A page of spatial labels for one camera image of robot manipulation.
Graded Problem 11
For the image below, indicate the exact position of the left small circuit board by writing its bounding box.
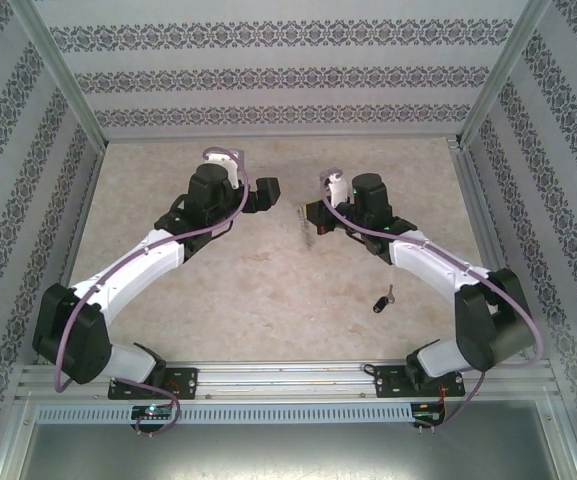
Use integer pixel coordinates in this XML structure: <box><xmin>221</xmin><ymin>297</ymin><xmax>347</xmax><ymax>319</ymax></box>
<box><xmin>131</xmin><ymin>404</ymin><xmax>177</xmax><ymax>421</ymax></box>

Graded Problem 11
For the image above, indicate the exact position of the left black mount plate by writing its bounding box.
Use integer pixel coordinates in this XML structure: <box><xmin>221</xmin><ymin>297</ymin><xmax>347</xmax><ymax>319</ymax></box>
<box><xmin>107</xmin><ymin>367</ymin><xmax>200</xmax><ymax>401</ymax></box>

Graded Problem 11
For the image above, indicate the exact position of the left aluminium side rail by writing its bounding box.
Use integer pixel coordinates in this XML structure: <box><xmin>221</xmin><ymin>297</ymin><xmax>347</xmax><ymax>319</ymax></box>
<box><xmin>36</xmin><ymin>142</ymin><xmax>109</xmax><ymax>362</ymax></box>

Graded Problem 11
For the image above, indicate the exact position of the right small circuit board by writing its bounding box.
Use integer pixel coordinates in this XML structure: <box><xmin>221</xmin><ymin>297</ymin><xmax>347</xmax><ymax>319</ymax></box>
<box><xmin>414</xmin><ymin>405</ymin><xmax>447</xmax><ymax>426</ymax></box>

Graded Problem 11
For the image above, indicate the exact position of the key with black head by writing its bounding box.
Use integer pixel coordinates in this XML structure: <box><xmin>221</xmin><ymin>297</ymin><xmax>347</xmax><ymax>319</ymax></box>
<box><xmin>370</xmin><ymin>283</ymin><xmax>398</xmax><ymax>316</ymax></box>

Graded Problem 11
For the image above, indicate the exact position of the right black mount plate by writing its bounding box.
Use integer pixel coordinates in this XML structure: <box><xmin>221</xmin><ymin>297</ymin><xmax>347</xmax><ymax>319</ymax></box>
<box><xmin>375</xmin><ymin>367</ymin><xmax>467</xmax><ymax>400</ymax></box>

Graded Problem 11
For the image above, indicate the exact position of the aluminium corner post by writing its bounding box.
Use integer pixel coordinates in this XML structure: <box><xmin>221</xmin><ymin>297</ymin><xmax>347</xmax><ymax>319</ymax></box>
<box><xmin>455</xmin><ymin>0</ymin><xmax>553</xmax><ymax>147</ymax></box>
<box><xmin>7</xmin><ymin>0</ymin><xmax>110</xmax><ymax>149</ymax></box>

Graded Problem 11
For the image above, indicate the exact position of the left aluminium corner post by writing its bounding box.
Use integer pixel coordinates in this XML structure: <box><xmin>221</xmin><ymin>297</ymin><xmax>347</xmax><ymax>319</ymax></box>
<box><xmin>7</xmin><ymin>0</ymin><xmax>110</xmax><ymax>149</ymax></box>

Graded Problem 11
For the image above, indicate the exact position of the right aluminium side rail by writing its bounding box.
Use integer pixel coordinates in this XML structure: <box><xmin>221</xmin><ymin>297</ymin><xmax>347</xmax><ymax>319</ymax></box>
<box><xmin>446</xmin><ymin>138</ymin><xmax>529</xmax><ymax>361</ymax></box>

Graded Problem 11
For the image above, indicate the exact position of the grey metal panel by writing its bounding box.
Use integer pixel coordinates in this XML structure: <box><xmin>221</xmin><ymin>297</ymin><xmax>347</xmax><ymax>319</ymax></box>
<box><xmin>17</xmin><ymin>422</ymin><xmax>577</xmax><ymax>480</ymax></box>

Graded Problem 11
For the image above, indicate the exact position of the white slotted cable duct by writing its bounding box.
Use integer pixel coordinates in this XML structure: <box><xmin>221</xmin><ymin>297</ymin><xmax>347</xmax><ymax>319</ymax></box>
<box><xmin>35</xmin><ymin>403</ymin><xmax>414</xmax><ymax>424</ymax></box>

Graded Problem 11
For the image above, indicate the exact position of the long aluminium base rail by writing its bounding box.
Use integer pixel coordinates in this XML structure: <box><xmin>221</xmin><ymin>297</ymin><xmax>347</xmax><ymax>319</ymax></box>
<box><xmin>15</xmin><ymin>357</ymin><xmax>564</xmax><ymax>401</ymax></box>

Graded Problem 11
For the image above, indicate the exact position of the right aluminium corner post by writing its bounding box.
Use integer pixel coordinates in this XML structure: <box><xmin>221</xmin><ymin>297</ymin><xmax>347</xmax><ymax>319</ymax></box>
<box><xmin>455</xmin><ymin>0</ymin><xmax>553</xmax><ymax>147</ymax></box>

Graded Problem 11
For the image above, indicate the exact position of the black mount plate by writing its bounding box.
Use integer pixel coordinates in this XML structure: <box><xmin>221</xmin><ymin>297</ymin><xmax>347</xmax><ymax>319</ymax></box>
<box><xmin>375</xmin><ymin>367</ymin><xmax>467</xmax><ymax>400</ymax></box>
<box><xmin>107</xmin><ymin>367</ymin><xmax>200</xmax><ymax>401</ymax></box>

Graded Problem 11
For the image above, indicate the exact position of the silver keyring chain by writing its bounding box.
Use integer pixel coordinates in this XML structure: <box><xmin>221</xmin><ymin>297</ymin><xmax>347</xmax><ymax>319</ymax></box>
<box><xmin>295</xmin><ymin>202</ymin><xmax>318</xmax><ymax>251</ymax></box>

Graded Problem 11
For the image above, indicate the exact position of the small circuit board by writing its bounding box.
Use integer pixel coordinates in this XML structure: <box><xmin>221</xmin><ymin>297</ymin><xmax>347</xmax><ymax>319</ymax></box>
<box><xmin>414</xmin><ymin>405</ymin><xmax>447</xmax><ymax>426</ymax></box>
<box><xmin>131</xmin><ymin>404</ymin><xmax>177</xmax><ymax>421</ymax></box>

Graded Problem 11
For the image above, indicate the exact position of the aluminium side rail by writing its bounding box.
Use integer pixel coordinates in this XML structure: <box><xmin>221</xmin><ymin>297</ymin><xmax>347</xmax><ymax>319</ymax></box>
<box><xmin>36</xmin><ymin>142</ymin><xmax>109</xmax><ymax>362</ymax></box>
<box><xmin>446</xmin><ymin>138</ymin><xmax>529</xmax><ymax>361</ymax></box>

